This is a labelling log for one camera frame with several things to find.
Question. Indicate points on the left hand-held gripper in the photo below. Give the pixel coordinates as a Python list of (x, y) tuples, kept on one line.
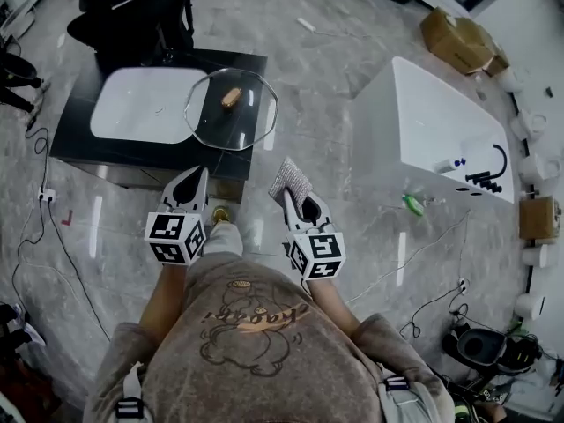
[(174, 234)]

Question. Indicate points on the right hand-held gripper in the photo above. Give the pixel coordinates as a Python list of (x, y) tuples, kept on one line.
[(319, 251)]

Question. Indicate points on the glass pot lid gold knob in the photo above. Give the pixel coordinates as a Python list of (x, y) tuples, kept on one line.
[(247, 121)]

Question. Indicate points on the person's right forearm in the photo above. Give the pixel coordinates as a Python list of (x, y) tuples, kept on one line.
[(332, 306)]

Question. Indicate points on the person's left forearm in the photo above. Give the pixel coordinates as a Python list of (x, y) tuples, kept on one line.
[(165, 293)]

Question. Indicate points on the person's gold shoe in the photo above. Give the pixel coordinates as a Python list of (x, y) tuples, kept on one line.
[(221, 215)]

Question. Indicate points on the person's beige trouser leg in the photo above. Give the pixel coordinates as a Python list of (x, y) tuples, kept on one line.
[(224, 240)]

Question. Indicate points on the white square basin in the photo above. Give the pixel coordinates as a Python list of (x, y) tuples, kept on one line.
[(141, 104)]

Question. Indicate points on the green bottle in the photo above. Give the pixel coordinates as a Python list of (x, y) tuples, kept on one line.
[(413, 205)]

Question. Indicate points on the black cabinet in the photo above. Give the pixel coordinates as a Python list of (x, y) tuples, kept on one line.
[(79, 135)]

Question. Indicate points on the red tape mark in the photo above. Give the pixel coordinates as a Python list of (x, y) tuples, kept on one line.
[(67, 222)]

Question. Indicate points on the person's brown printed sweatshirt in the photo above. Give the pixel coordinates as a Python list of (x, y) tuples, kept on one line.
[(247, 359)]

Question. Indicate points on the white bottle blue cap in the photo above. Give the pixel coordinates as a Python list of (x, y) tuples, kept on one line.
[(445, 165)]

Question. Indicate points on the large white bathtub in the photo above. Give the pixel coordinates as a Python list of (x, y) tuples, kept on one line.
[(423, 117)]

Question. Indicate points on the white power strip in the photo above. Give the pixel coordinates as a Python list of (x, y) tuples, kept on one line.
[(306, 24)]

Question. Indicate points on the black office chair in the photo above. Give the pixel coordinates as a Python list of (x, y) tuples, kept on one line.
[(132, 11)]

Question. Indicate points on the black faucet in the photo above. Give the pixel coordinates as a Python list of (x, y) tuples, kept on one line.
[(502, 165)]

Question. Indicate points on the black tripod stand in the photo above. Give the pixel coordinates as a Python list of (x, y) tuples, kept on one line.
[(17, 77)]

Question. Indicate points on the black round device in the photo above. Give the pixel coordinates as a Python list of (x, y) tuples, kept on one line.
[(482, 346)]

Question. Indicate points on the large cardboard box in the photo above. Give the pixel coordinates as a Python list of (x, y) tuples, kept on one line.
[(458, 42)]

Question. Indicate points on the square brown cardboard box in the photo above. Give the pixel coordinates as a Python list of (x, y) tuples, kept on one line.
[(538, 218)]

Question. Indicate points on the white ceramic fixture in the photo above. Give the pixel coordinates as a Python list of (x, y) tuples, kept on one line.
[(530, 306), (539, 170), (539, 256), (529, 126), (512, 79)]

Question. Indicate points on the black equipment pile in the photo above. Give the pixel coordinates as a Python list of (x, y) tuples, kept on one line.
[(15, 368)]

